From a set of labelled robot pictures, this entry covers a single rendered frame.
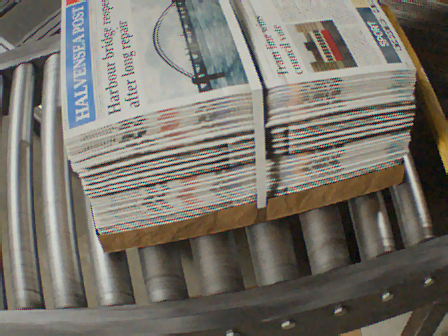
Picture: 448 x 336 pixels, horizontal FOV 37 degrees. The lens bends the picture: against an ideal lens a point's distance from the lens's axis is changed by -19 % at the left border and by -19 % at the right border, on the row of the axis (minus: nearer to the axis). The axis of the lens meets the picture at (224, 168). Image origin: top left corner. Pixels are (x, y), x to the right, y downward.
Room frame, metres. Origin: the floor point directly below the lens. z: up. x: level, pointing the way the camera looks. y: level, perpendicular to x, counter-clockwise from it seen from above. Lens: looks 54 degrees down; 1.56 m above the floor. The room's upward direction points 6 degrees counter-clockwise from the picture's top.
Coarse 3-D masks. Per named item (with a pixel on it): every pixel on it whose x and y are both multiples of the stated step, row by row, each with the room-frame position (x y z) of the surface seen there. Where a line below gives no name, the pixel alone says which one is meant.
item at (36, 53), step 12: (60, 36) 0.86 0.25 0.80; (24, 48) 0.85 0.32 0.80; (36, 48) 0.85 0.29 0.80; (48, 48) 0.84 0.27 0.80; (60, 48) 0.83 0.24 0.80; (0, 60) 0.84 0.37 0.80; (12, 60) 0.83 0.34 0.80; (24, 60) 0.82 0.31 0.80; (36, 60) 0.82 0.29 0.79; (0, 72) 0.81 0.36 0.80; (12, 72) 0.81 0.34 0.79; (36, 84) 0.82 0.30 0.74; (36, 96) 0.82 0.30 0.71
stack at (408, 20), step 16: (384, 0) 1.16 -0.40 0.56; (400, 0) 1.15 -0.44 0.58; (416, 0) 1.14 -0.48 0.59; (432, 0) 1.13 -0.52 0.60; (400, 16) 1.15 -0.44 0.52; (416, 16) 1.13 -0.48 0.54; (432, 16) 1.12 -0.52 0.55; (416, 32) 1.14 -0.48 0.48; (432, 32) 1.12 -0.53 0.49; (416, 48) 1.14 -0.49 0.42; (432, 48) 1.12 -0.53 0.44; (432, 80) 1.13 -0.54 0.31; (416, 96) 1.14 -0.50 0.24; (416, 128) 1.13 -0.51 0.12; (416, 144) 1.15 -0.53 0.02
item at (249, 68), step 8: (224, 0) 0.60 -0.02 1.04; (224, 8) 0.59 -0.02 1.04; (232, 16) 0.57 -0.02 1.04; (232, 24) 0.56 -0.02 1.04; (232, 32) 0.55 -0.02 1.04; (240, 32) 0.55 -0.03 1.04; (240, 40) 0.54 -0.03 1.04; (240, 48) 0.52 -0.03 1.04; (240, 56) 0.51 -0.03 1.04; (248, 56) 0.51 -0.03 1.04; (248, 64) 0.50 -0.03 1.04; (248, 72) 0.49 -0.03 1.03; (248, 80) 0.49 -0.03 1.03; (256, 80) 0.48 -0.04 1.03; (256, 88) 0.48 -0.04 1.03
